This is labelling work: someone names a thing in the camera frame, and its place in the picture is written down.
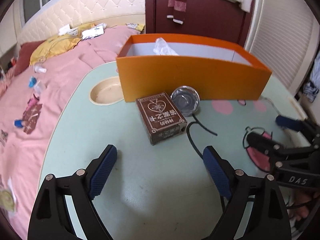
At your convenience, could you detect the brown playing card box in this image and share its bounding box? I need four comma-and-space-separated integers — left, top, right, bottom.
136, 92, 187, 145

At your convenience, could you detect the white fluffy cloth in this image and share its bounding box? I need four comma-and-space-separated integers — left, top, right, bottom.
153, 37, 178, 56

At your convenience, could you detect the person right hand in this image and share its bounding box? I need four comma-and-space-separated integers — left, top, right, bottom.
290, 190, 319, 221

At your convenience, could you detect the clear cup with lime lid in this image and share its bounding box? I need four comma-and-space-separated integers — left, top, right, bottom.
1, 178, 17, 216

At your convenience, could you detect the orange cardboard box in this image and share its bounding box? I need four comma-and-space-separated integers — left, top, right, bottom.
116, 34, 272, 102

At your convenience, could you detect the blue cap small bottle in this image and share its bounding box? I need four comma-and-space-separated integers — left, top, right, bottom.
14, 119, 25, 128

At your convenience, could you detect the brown snowflake card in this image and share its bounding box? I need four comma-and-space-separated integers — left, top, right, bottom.
22, 103, 42, 134

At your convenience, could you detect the mint green lap table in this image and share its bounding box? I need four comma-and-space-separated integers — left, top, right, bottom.
41, 62, 308, 239

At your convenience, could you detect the pink hair clip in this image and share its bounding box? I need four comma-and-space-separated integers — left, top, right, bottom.
26, 94, 39, 111

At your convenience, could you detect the pink bed quilt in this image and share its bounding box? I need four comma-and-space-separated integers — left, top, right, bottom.
1, 25, 139, 239

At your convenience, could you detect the clear small bottle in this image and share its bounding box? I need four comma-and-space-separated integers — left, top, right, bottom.
33, 80, 47, 95

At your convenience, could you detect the light blue small toy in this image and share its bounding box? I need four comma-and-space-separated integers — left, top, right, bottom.
28, 76, 37, 88

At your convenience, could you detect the dark red wooden door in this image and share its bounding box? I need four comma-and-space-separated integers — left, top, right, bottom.
145, 0, 255, 47

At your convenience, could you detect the striped red scarf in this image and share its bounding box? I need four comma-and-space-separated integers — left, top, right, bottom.
167, 0, 187, 25

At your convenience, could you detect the dark red pillow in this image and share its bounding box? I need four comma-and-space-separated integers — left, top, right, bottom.
14, 40, 44, 76

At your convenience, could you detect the yellow pillow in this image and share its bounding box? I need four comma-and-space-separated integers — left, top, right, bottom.
29, 23, 95, 66

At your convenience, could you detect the white charger plug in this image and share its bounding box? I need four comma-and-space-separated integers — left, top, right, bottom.
59, 24, 79, 36

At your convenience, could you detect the cream tufted headboard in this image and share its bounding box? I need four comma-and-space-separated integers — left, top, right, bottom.
17, 0, 145, 45

